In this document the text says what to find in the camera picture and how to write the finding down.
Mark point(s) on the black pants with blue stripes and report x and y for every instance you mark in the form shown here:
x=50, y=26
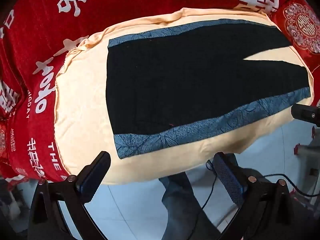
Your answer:
x=175, y=80

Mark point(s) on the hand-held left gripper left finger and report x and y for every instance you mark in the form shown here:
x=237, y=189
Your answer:
x=88, y=182

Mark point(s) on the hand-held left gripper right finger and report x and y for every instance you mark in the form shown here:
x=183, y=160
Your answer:
x=228, y=180

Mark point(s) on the red printed blanket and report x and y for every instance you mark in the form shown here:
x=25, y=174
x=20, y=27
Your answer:
x=37, y=30

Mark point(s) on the person's leg in jeans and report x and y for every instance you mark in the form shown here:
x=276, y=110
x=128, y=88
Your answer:
x=180, y=200

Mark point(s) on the grey white stand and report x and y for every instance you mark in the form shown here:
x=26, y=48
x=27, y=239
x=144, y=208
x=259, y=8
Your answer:
x=310, y=155

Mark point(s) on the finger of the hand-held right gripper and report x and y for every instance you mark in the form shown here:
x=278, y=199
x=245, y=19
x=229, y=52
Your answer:
x=306, y=113

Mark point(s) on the red embroidered pillow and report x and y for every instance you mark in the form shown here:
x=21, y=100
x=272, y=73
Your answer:
x=302, y=25

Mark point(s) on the peach cloth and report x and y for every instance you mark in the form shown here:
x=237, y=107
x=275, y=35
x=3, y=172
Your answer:
x=82, y=105

